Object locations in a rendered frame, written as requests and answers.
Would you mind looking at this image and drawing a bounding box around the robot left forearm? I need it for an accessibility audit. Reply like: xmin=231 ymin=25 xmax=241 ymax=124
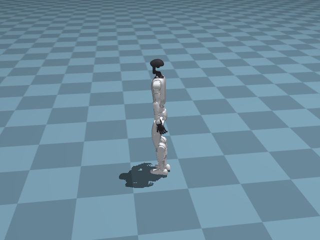
xmin=153 ymin=102 xmax=161 ymax=125

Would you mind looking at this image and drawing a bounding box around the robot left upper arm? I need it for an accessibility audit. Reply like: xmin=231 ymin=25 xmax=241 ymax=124
xmin=152 ymin=80 xmax=161 ymax=106

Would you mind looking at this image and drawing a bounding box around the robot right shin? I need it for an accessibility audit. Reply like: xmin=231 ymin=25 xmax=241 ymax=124
xmin=164 ymin=137 xmax=168 ymax=166

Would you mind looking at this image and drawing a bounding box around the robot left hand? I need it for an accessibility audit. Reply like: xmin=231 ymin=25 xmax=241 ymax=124
xmin=155 ymin=119 xmax=168 ymax=134

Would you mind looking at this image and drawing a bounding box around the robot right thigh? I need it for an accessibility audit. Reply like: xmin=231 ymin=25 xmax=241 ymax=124
xmin=160 ymin=131 xmax=167 ymax=144

